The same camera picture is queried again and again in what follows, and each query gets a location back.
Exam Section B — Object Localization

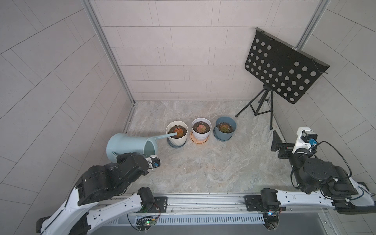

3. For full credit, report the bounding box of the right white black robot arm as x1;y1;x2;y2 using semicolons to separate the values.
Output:
257;127;376;214

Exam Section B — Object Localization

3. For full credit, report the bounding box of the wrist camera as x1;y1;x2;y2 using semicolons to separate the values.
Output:
292;127;318;153
146;155;161;169

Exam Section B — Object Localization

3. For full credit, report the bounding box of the orange red succulent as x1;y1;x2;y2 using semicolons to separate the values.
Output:
172;125;187;139

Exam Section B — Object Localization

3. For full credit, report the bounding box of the terracotta pot saucer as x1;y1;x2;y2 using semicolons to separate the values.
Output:
190;132;209;145

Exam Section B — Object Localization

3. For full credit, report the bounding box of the green circuit board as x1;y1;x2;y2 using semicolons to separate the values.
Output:
136;216;157;232
263;211;280;230

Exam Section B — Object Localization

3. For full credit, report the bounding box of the light blue watering can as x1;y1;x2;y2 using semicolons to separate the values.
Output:
106;133;177;162

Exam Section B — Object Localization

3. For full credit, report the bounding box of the left green circuit board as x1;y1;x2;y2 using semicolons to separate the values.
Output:
136;216;157;232

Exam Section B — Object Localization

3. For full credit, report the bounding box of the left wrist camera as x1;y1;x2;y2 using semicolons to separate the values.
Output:
146;155;161;169

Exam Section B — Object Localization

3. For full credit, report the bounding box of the pink succulent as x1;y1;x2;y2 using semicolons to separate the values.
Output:
196;124;208;134

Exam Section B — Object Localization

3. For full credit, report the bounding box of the white ventilation grille strip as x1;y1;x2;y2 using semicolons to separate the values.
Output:
102;214;265;226

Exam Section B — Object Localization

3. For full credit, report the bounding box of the blue ribbed plant pot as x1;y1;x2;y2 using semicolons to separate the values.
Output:
214;117;237;142

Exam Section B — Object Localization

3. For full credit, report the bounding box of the right green circuit board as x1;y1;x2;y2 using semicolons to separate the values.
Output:
263;211;280;230

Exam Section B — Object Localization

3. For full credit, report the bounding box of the cream ribbed plant pot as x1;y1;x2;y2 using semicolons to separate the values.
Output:
165;120;189;148

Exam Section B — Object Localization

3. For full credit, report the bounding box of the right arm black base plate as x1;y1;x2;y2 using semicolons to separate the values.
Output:
244;195;286;213

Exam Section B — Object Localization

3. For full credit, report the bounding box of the black perforated music stand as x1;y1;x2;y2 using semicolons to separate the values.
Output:
239;28;330;123

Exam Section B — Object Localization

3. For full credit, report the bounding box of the green red succulent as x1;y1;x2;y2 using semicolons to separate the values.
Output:
217;122;233;133

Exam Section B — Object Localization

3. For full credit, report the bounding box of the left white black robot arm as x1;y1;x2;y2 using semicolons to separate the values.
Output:
36;152;161;235

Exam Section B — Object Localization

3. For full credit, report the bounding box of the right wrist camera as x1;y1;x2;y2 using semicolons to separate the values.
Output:
292;127;318;153

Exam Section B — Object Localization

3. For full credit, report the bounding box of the aluminium mounting rail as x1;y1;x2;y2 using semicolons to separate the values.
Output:
154;190;332;214

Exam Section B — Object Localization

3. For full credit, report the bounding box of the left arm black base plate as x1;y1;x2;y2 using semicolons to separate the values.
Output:
144;196;168;213

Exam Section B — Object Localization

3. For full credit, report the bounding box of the white round plant pot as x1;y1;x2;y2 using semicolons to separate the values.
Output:
192;117;212;141

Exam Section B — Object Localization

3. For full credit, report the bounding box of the grey blue pot saucer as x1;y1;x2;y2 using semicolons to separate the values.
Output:
167;139;187;148

